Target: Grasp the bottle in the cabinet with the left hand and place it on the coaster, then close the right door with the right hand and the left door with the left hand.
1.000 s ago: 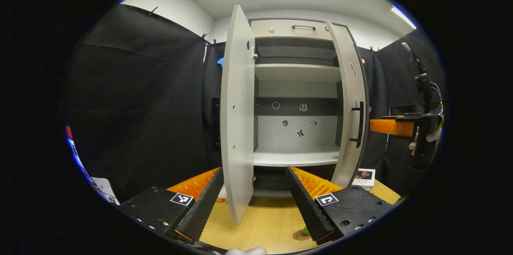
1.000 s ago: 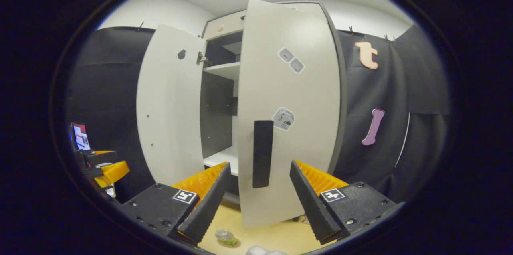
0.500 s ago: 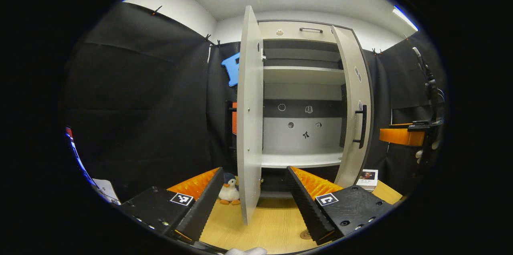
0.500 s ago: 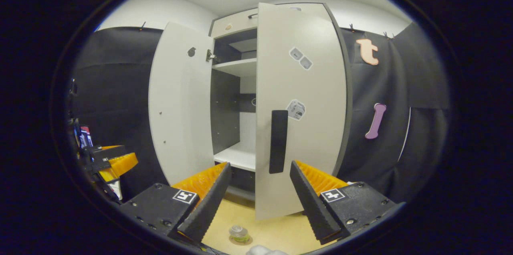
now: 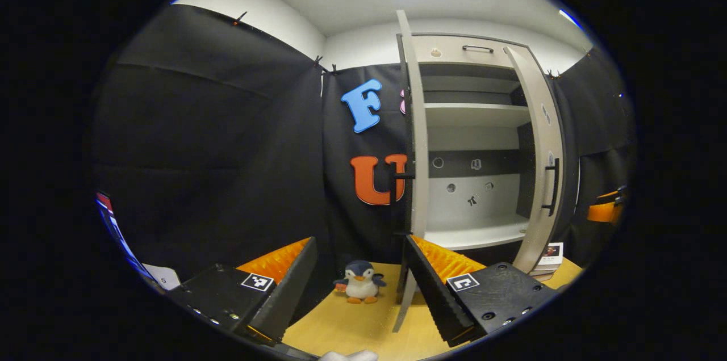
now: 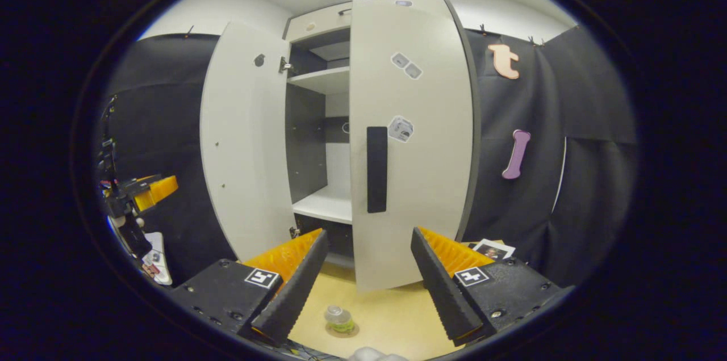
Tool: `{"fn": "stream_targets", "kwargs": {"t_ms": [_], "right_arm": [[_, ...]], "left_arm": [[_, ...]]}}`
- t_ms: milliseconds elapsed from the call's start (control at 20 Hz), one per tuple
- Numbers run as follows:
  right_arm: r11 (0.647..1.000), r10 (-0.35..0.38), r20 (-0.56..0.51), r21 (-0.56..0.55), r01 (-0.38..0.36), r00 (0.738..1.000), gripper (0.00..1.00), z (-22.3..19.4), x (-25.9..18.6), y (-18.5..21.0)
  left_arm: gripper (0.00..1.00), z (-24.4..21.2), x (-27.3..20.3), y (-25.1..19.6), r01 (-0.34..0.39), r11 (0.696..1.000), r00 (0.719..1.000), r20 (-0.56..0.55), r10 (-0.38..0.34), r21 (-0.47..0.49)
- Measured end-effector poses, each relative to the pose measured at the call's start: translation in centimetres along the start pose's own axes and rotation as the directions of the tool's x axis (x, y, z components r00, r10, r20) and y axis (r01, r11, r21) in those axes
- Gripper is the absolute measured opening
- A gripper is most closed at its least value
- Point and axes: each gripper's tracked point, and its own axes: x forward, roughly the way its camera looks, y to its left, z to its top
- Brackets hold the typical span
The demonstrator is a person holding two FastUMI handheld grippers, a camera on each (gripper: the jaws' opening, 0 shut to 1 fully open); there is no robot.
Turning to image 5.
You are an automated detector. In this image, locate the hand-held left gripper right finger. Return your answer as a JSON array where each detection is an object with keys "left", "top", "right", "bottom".
[{"left": 404, "top": 234, "right": 561, "bottom": 349}]

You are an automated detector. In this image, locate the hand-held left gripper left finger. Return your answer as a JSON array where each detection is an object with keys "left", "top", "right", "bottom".
[{"left": 168, "top": 236, "right": 319, "bottom": 347}]

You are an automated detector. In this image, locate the grey cabinet door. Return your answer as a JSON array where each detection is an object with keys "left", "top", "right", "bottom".
[
  {"left": 503, "top": 45, "right": 566, "bottom": 275},
  {"left": 391, "top": 9, "right": 431, "bottom": 333}
]

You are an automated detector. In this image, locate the grey cabinet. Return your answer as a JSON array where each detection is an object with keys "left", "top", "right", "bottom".
[{"left": 398, "top": 33, "right": 569, "bottom": 271}]

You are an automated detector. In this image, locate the grey cabinet drawer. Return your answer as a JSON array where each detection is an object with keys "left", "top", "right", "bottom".
[{"left": 412, "top": 36, "right": 532, "bottom": 70}]

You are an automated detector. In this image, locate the white cover book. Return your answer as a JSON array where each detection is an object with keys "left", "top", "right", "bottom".
[{"left": 536, "top": 242, "right": 565, "bottom": 272}]

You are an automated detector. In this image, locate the penguin plush toy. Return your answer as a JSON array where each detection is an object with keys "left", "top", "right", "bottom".
[{"left": 333, "top": 260, "right": 387, "bottom": 305}]

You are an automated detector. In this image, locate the white paper sheet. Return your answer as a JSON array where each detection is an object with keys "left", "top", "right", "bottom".
[{"left": 142, "top": 263, "right": 182, "bottom": 291}]

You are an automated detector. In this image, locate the black backdrop cloth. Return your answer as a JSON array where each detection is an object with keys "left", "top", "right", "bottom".
[{"left": 88, "top": 3, "right": 637, "bottom": 296}]

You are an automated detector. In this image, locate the red blue striped board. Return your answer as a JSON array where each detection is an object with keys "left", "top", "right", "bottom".
[{"left": 95, "top": 191, "right": 149, "bottom": 283}]

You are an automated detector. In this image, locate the ceiling light panel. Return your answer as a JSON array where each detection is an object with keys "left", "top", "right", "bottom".
[{"left": 559, "top": 8, "right": 584, "bottom": 31}]

